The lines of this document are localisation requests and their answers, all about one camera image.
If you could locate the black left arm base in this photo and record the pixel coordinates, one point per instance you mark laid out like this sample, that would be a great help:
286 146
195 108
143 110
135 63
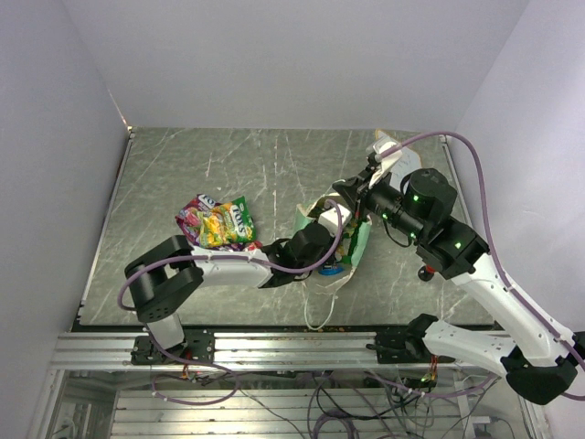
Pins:
183 350

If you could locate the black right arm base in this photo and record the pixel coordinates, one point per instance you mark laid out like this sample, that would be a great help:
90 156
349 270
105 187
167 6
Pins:
394 345

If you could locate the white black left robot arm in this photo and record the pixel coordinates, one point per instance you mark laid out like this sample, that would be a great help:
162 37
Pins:
161 280

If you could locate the blue snack packet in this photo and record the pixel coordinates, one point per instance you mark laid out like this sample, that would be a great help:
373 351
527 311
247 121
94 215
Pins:
331 268

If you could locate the yellow framed whiteboard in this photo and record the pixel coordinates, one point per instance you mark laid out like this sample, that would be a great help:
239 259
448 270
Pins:
408 162

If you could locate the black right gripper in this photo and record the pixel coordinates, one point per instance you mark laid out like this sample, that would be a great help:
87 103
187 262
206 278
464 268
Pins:
349 188

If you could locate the green patterned paper bag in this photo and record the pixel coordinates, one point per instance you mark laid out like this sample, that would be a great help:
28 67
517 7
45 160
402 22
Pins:
349 251

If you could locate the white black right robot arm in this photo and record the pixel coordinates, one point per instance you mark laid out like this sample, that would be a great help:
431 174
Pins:
538 358

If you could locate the aluminium frame rail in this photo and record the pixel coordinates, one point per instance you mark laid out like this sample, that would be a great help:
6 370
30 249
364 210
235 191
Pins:
262 351

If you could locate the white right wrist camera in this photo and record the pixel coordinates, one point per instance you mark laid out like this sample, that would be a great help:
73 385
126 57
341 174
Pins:
386 153

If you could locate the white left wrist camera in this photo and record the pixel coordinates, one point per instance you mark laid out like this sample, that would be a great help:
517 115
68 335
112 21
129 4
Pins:
330 220

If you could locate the yellow green snack packet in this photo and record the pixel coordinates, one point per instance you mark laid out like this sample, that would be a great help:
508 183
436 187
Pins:
227 223

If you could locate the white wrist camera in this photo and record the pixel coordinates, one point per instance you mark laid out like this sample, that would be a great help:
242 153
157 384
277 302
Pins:
330 220
386 153

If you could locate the red snack packet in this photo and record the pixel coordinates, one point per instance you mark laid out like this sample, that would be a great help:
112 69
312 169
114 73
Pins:
252 246

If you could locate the purple Fox's berries candy bag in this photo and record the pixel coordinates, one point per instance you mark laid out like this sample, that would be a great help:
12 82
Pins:
188 219

